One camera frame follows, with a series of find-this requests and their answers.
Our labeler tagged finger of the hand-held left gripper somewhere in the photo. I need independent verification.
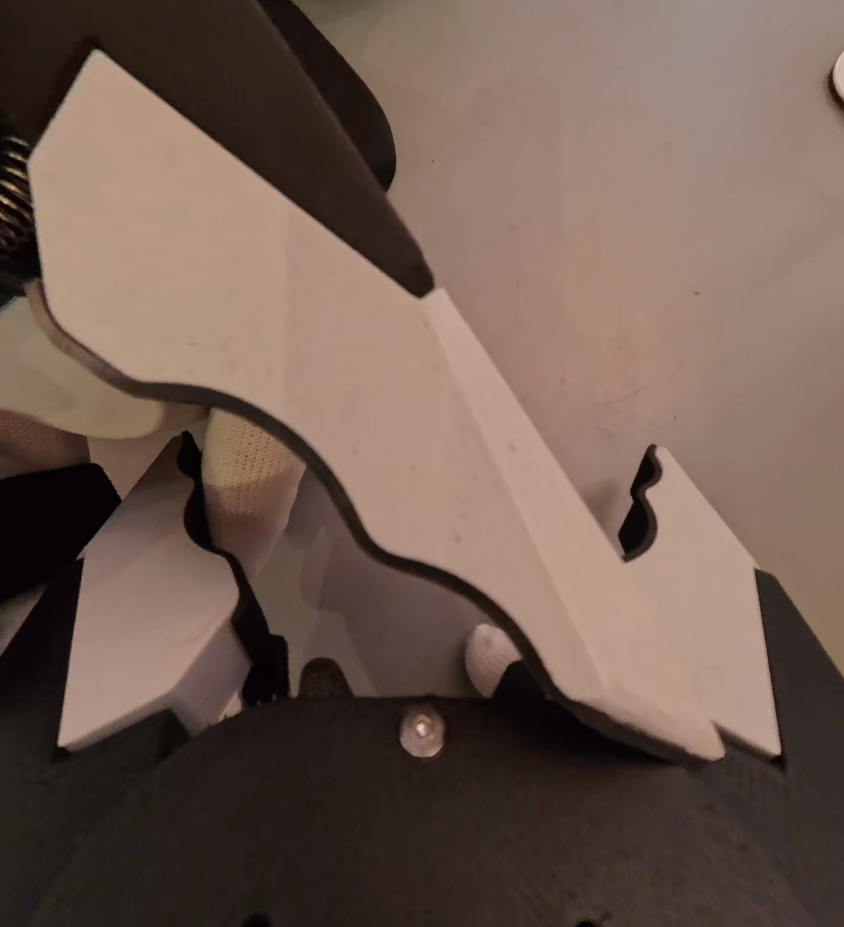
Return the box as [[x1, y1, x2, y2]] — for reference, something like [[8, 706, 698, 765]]
[[27, 49, 727, 767]]

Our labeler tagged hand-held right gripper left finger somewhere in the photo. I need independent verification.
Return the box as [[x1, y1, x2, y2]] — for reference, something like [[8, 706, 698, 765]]
[[56, 431, 289, 750]]

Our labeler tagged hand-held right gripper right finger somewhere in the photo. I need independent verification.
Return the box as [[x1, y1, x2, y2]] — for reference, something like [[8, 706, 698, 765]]
[[619, 445, 785, 761]]

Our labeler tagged person's left hand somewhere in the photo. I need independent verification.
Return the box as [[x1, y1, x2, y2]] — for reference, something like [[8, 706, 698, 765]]
[[0, 397, 526, 700]]

